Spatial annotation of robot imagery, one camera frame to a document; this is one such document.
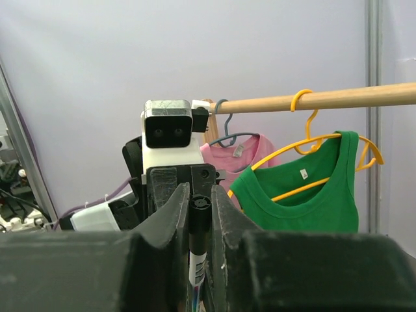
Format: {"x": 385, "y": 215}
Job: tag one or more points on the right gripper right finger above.
{"x": 251, "y": 269}

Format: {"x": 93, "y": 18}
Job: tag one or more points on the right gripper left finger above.
{"x": 145, "y": 269}

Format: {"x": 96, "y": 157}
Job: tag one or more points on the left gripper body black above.
{"x": 161, "y": 182}

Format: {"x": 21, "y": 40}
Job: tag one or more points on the black pen cap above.
{"x": 199, "y": 223}

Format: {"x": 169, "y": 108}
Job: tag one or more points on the white pen black tip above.
{"x": 196, "y": 277}

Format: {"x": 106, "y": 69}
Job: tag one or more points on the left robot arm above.
{"x": 118, "y": 211}

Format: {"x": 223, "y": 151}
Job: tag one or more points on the pink shirt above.
{"x": 234, "y": 160}

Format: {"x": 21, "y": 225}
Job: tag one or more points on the green tank top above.
{"x": 312, "y": 193}

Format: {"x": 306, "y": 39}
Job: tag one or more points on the yellow plastic hanger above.
{"x": 369, "y": 156}

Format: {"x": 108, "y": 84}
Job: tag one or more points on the wooden clothes rack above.
{"x": 374, "y": 96}

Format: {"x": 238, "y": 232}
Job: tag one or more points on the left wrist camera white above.
{"x": 169, "y": 129}

